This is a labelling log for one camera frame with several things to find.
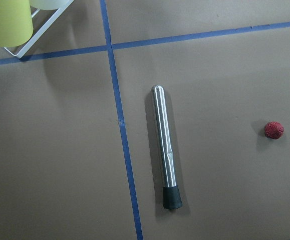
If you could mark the red strawberry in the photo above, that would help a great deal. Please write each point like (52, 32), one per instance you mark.
(273, 130)

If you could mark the yellow green cup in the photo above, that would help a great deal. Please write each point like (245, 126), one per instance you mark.
(16, 26)

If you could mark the white cup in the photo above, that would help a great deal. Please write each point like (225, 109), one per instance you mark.
(47, 4)

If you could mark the steel muddler black tip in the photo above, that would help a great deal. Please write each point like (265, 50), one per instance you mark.
(171, 194)

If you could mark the white wire cup rack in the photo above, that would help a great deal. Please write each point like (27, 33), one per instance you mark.
(20, 51)

